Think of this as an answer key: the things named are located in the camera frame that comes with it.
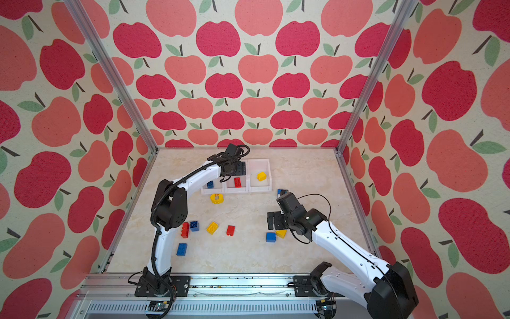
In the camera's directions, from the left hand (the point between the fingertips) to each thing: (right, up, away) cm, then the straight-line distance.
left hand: (241, 170), depth 100 cm
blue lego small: (-19, -25, -14) cm, 34 cm away
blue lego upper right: (+20, -11, +1) cm, 22 cm away
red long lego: (-2, -7, +4) cm, 9 cm away
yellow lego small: (+11, -3, +5) cm, 12 cm away
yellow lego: (+19, -28, -14) cm, 36 cm away
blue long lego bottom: (-23, -33, -19) cm, 45 cm away
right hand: (+18, -20, -18) cm, 32 cm away
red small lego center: (-4, -27, -11) cm, 30 cm away
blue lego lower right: (+14, -29, -13) cm, 35 cm away
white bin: (+3, -7, -1) cm, 8 cm away
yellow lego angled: (-12, -26, -11) cm, 31 cm away
